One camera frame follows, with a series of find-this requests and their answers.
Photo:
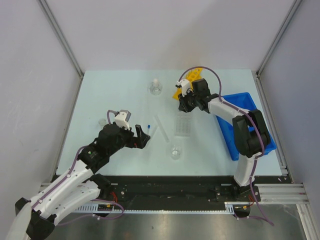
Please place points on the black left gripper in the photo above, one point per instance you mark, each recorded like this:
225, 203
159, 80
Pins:
138, 142

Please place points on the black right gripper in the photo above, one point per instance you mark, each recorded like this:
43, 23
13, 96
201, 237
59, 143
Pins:
183, 106

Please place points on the blue capped test tube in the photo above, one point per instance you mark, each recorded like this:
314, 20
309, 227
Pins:
148, 127

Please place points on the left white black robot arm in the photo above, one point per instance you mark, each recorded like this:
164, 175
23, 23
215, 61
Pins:
81, 183

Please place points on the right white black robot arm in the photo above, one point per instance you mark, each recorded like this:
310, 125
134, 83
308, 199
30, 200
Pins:
250, 132

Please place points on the thin clear test tube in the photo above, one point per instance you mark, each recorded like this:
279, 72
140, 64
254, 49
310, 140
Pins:
152, 130

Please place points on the clear plastic well plate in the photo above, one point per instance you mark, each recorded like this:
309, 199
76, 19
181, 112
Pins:
182, 126

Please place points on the large clear test tube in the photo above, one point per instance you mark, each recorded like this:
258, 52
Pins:
161, 128

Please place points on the yellow test tube rack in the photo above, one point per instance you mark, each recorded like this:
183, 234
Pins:
191, 76

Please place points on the glass flask with stopper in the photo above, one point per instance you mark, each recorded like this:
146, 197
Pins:
155, 87

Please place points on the small clear glass beaker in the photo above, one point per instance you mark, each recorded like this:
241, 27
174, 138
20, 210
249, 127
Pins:
176, 151

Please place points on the small glass jar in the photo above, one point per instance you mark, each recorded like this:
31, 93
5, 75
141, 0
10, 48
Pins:
102, 122

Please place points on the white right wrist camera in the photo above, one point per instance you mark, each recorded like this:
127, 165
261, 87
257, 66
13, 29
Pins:
182, 85

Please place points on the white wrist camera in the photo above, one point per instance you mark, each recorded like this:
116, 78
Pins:
182, 85
122, 119

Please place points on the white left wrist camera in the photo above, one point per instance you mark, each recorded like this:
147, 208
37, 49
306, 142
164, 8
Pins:
122, 119

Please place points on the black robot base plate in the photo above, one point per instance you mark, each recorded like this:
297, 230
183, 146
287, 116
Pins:
106, 193

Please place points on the white slotted cable duct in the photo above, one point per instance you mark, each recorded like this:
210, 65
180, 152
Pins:
228, 208

